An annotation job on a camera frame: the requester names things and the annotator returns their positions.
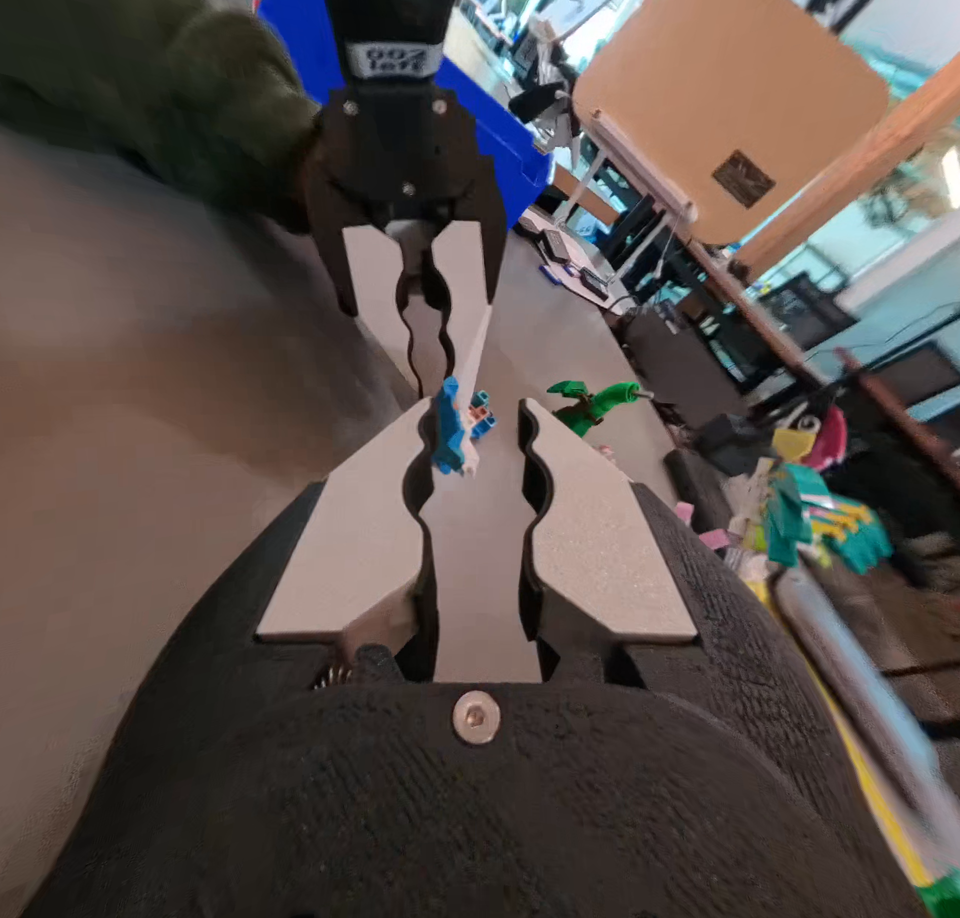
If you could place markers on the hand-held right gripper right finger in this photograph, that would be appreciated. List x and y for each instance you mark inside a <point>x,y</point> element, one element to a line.
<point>600,550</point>

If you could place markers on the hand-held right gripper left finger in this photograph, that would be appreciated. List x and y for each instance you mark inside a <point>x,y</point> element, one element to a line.
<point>352,558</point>

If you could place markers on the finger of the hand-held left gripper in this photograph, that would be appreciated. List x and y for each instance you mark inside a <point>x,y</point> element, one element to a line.
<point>466,280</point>
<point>371,280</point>

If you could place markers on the person's left forearm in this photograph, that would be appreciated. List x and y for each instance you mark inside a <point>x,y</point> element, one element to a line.
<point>150,70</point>

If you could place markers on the small blue orange lego piece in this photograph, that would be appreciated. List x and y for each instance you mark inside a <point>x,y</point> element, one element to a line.
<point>484,417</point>

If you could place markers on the green lego plant pink flowers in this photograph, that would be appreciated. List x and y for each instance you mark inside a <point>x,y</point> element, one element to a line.
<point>592,408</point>

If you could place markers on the black power adapter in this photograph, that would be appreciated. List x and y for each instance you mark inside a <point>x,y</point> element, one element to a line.
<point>594,282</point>
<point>555,244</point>

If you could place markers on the blue plastic bin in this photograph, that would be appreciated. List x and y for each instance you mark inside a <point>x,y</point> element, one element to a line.
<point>495,145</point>

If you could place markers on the black foam cylinder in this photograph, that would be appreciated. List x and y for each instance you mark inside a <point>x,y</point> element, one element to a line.
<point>694,487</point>

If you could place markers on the grey metal pole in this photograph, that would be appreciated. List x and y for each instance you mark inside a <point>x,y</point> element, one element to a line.
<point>847,670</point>

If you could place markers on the black monitor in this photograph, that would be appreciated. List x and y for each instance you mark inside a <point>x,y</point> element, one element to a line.
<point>806,310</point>

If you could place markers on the tan board panel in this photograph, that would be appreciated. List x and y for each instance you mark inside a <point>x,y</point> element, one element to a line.
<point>735,70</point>

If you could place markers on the wooden beam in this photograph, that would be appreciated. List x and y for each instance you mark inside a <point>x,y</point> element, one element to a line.
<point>862,175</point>

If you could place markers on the green plastic bin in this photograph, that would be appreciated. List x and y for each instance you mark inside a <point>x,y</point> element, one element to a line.
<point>941,899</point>

